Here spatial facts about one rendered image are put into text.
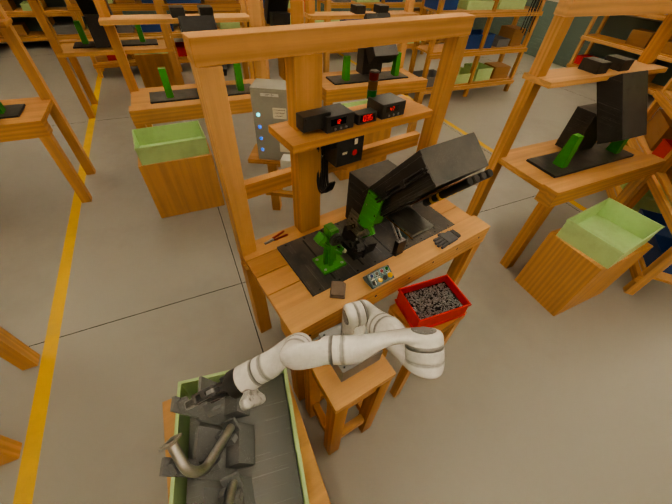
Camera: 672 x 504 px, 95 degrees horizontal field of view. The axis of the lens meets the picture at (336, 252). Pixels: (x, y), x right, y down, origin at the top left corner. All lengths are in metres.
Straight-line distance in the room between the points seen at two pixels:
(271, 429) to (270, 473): 0.14
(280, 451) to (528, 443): 1.73
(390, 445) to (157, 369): 1.67
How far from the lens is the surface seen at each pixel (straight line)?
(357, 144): 1.70
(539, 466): 2.62
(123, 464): 2.50
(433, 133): 2.32
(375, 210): 1.65
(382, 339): 0.76
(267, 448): 1.40
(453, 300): 1.77
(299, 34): 1.48
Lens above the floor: 2.20
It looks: 46 degrees down
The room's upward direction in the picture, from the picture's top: 4 degrees clockwise
